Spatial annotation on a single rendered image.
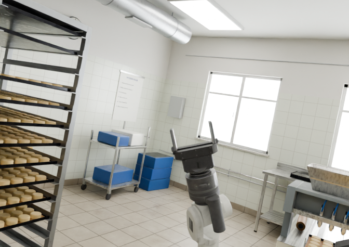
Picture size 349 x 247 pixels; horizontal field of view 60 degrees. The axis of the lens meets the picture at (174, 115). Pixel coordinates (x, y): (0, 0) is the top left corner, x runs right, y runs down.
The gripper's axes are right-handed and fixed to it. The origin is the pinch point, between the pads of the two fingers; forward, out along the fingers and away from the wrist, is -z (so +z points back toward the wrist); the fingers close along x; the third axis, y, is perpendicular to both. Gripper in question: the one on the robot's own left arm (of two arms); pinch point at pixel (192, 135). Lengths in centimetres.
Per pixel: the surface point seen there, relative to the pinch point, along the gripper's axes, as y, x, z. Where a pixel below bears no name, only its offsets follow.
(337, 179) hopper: -84, 77, 61
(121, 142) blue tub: -364, -106, 70
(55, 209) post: -57, -73, 36
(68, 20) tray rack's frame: -58, -44, -50
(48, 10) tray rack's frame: -49, -49, -54
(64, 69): -71, -56, -31
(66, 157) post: -61, -63, 12
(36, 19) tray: -47, -54, -51
